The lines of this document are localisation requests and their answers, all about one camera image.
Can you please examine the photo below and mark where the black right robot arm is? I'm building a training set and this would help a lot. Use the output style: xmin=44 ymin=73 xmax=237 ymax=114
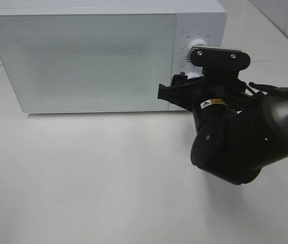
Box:
xmin=158 ymin=68 xmax=288 ymax=185

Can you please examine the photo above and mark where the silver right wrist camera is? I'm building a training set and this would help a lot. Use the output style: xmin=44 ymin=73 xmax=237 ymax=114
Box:
xmin=186 ymin=46 xmax=250 ymax=71

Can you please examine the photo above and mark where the white power knob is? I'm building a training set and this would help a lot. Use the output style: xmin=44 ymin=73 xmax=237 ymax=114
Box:
xmin=187 ymin=37 xmax=209 ymax=50

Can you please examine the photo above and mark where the white microwave oven body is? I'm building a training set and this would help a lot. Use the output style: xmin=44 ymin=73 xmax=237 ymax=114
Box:
xmin=0 ymin=1 xmax=227 ymax=111

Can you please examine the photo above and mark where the white timer knob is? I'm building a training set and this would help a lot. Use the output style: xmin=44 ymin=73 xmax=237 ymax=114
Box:
xmin=186 ymin=71 xmax=201 ymax=79

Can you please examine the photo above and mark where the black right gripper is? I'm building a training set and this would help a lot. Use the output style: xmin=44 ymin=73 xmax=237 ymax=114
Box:
xmin=157 ymin=68 xmax=250 ymax=119

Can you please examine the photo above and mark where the white microwave door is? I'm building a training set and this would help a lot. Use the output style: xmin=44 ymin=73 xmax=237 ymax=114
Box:
xmin=0 ymin=14 xmax=176 ymax=113

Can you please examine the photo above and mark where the black right camera cable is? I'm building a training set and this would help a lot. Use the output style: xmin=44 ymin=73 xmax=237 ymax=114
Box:
xmin=235 ymin=78 xmax=288 ymax=102

